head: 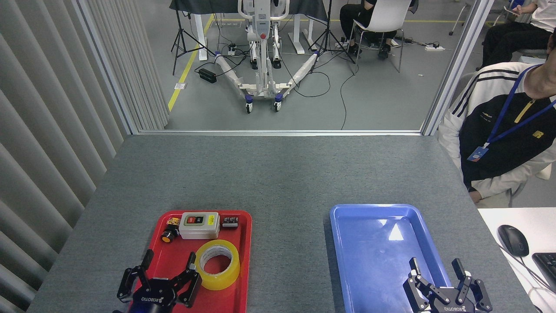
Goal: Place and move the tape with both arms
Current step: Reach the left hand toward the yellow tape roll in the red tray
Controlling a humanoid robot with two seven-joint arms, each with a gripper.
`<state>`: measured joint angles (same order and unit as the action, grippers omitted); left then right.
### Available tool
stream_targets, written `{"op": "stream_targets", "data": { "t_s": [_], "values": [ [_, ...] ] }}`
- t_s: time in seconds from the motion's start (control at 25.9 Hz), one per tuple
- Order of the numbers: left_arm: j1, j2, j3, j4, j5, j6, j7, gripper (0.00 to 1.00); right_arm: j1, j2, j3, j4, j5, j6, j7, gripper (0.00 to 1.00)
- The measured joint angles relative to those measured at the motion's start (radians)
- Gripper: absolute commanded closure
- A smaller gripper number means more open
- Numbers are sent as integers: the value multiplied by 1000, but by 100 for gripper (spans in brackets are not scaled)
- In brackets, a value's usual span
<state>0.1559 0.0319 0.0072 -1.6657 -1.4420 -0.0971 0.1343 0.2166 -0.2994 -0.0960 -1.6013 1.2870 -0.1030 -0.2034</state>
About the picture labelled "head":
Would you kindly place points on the white desk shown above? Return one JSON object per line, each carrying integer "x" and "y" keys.
{"x": 495, "y": 217}

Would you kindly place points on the black tripod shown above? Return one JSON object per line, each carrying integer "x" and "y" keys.
{"x": 329, "y": 34}
{"x": 179, "y": 39}

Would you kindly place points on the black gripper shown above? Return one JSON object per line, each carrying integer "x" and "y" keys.
{"x": 152, "y": 298}
{"x": 451, "y": 304}

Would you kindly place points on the white two-button switch box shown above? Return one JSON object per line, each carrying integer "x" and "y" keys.
{"x": 200, "y": 231}

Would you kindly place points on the small black switch block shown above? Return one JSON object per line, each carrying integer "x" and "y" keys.
{"x": 230, "y": 222}

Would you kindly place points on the black computer mouse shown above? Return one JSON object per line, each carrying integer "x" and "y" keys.
{"x": 513, "y": 240}

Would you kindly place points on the red plastic tray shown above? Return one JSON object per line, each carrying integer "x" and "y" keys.
{"x": 173, "y": 258}

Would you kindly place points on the blue plastic tray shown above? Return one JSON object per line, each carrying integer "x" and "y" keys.
{"x": 373, "y": 261}

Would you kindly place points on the yellow tape roll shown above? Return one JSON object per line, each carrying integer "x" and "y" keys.
{"x": 226, "y": 278}

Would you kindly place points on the white stand on wheels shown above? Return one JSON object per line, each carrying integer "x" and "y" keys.
{"x": 262, "y": 26}

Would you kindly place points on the white power strip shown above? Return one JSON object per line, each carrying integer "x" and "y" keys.
{"x": 434, "y": 48}

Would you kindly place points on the black box on floor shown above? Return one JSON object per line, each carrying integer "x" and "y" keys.
{"x": 207, "y": 75}

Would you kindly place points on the blue id badge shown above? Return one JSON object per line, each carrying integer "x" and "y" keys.
{"x": 478, "y": 154}

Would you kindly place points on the grey vertical blind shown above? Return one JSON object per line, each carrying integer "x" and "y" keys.
{"x": 43, "y": 130}

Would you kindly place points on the silver post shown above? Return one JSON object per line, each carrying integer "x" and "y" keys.
{"x": 108, "y": 74}
{"x": 456, "y": 65}

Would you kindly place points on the silver rail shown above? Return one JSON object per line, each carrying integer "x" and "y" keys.
{"x": 278, "y": 132}

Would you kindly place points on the person on white chair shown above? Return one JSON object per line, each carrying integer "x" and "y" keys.
{"x": 349, "y": 17}

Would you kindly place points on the black keyboard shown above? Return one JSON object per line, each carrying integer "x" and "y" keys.
{"x": 547, "y": 267}

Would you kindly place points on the white chair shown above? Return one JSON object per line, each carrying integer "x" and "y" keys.
{"x": 384, "y": 15}

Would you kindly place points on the orange push button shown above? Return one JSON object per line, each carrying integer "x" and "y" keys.
{"x": 167, "y": 236}

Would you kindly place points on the person in black trousers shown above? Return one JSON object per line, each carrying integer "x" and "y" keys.
{"x": 512, "y": 39}

